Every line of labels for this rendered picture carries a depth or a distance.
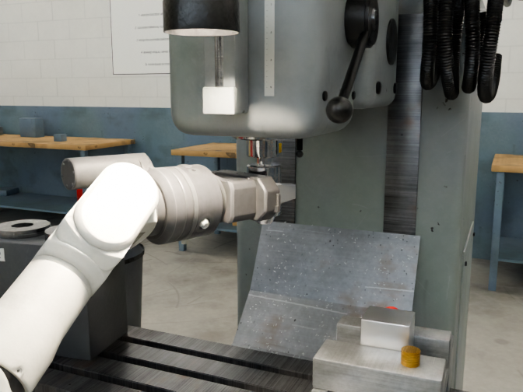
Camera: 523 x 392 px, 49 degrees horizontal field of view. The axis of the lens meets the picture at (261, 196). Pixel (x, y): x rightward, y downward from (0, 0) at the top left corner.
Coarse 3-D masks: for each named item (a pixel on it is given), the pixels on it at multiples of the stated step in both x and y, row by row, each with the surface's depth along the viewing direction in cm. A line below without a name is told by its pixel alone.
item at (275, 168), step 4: (248, 164) 76; (252, 164) 76; (256, 164) 76; (272, 164) 76; (276, 164) 76; (280, 164) 76; (248, 168) 76; (252, 168) 75; (256, 168) 75; (260, 168) 74; (264, 168) 74; (268, 168) 74; (272, 168) 75; (276, 168) 75; (280, 168) 76; (248, 172) 76; (252, 172) 75; (256, 172) 75; (260, 172) 75; (264, 172) 74; (268, 172) 75; (272, 172) 75; (276, 172) 75; (280, 172) 76
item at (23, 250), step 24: (0, 240) 93; (24, 240) 93; (0, 264) 93; (24, 264) 92; (120, 264) 98; (0, 288) 94; (120, 288) 99; (96, 312) 92; (120, 312) 99; (72, 336) 91; (96, 336) 92; (120, 336) 100
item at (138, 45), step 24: (120, 0) 569; (144, 0) 558; (120, 24) 574; (144, 24) 563; (120, 48) 579; (144, 48) 568; (168, 48) 557; (120, 72) 584; (144, 72) 572; (168, 72) 561
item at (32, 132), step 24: (24, 120) 603; (0, 144) 555; (24, 144) 542; (48, 144) 530; (72, 144) 527; (96, 144) 527; (120, 144) 559; (216, 144) 527; (216, 168) 541; (504, 168) 377; (0, 192) 625; (504, 240) 440
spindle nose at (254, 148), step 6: (252, 144) 74; (258, 144) 74; (264, 144) 74; (270, 144) 74; (276, 144) 74; (282, 144) 76; (252, 150) 74; (258, 150) 74; (264, 150) 74; (270, 150) 74; (276, 150) 75; (282, 150) 76; (252, 156) 75; (258, 156) 74; (264, 156) 74; (270, 156) 74; (276, 156) 75
